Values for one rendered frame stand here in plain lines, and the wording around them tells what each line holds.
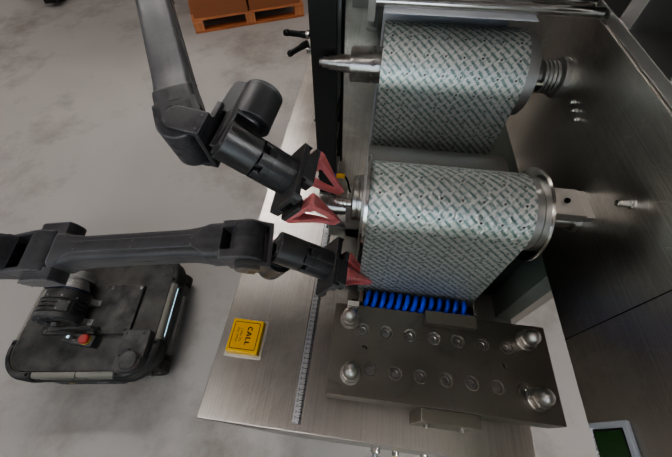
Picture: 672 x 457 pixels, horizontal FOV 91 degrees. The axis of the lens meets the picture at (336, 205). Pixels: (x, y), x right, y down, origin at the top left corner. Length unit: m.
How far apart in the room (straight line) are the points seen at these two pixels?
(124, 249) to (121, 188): 1.93
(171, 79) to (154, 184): 1.98
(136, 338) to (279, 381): 0.96
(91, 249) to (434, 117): 0.64
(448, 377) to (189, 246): 0.50
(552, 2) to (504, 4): 0.09
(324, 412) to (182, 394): 1.12
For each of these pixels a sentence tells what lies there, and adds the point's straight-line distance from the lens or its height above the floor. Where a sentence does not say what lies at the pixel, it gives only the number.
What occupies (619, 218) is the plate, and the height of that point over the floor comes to 1.32.
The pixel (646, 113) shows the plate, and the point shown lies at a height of 1.42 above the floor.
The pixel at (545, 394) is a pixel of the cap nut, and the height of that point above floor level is 1.07.
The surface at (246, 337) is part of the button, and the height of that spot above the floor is 0.92.
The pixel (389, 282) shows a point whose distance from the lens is 0.67.
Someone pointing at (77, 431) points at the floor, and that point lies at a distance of 2.00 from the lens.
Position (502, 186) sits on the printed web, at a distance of 0.53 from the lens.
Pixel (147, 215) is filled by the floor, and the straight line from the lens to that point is 2.34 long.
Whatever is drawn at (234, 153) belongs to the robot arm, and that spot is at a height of 1.38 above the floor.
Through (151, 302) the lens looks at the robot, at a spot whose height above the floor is 0.24.
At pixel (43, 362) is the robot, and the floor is 0.24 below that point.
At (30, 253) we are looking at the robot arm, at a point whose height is 1.17.
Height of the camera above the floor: 1.68
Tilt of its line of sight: 54 degrees down
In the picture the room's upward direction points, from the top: straight up
